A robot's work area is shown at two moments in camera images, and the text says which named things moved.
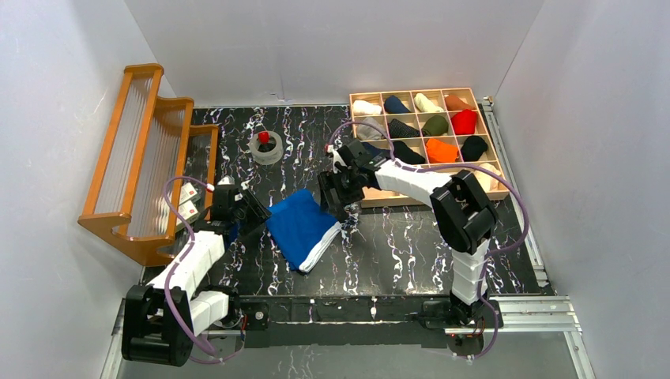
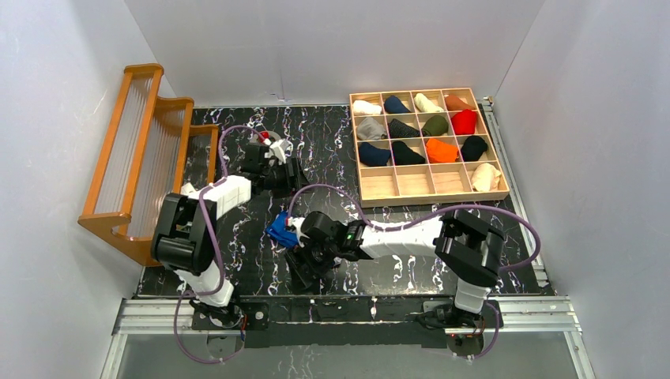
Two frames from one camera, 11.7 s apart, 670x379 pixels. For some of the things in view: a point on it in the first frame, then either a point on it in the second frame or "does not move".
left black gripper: x=254 y=212 to x=288 y=176
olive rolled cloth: x=435 y=125 does not move
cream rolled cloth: x=423 y=105 does not move
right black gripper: x=335 y=193 to x=306 y=256
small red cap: x=263 y=136 does not move
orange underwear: x=441 y=152 does not move
